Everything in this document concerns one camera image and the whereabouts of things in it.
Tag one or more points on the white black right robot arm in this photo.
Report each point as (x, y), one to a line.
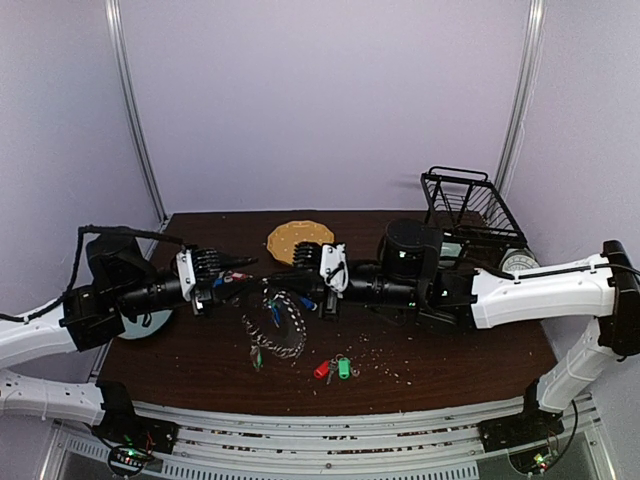
(408, 275)

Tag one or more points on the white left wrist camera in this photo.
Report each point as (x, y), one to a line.
(186, 274)

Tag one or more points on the yellow dotted plate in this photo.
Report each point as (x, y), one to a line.
(282, 241)

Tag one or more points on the light blue plate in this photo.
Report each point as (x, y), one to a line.
(144, 325)

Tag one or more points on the key with green tag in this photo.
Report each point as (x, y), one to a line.
(345, 369)
(256, 358)

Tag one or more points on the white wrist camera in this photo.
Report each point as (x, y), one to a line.
(333, 267)
(186, 274)

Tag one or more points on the right aluminium corner post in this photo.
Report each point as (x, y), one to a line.
(524, 89)

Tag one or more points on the aluminium corner post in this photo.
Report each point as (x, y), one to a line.
(524, 89)
(118, 41)

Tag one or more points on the aluminium front rail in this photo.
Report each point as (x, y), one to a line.
(436, 444)

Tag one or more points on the black wire dish rack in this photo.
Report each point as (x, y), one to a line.
(474, 218)

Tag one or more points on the key with red tag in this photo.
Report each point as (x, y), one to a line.
(325, 370)
(235, 276)

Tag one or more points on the key with light-blue tag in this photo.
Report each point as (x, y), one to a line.
(308, 304)

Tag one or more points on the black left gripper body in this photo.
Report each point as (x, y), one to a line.
(203, 281)

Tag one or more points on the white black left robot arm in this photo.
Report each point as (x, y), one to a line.
(138, 279)

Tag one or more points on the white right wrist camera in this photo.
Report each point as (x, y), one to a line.
(333, 267)

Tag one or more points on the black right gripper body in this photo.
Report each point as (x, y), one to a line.
(326, 288)

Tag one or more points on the left aluminium corner post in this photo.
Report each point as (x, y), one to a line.
(118, 41)

